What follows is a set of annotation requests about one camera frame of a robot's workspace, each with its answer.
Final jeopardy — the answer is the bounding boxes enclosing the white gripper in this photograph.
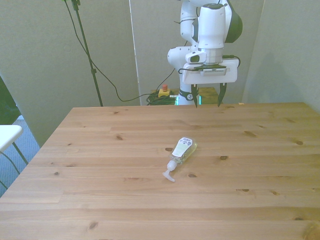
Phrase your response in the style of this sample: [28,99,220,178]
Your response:
[181,57,239,109]

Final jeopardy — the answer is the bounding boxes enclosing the clear sanitizer pump bottle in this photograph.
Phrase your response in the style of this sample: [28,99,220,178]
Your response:
[162,136,199,183]

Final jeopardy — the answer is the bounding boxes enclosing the dark tripod stand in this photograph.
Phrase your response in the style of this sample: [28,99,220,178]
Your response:
[71,0,105,107]

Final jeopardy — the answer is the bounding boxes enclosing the red emergency stop button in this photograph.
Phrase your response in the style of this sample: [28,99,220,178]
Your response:
[158,84,172,99]

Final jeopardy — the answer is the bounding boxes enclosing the white stool with metal legs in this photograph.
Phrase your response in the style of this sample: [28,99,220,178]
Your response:
[0,124,30,191]

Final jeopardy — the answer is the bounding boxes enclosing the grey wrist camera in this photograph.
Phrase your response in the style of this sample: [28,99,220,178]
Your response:
[192,64,228,76]

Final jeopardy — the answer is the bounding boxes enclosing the green coiled cable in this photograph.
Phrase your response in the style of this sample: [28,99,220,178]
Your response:
[146,92,180,106]

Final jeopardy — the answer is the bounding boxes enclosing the long black hanging cable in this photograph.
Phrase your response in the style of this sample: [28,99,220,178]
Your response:
[61,0,176,103]

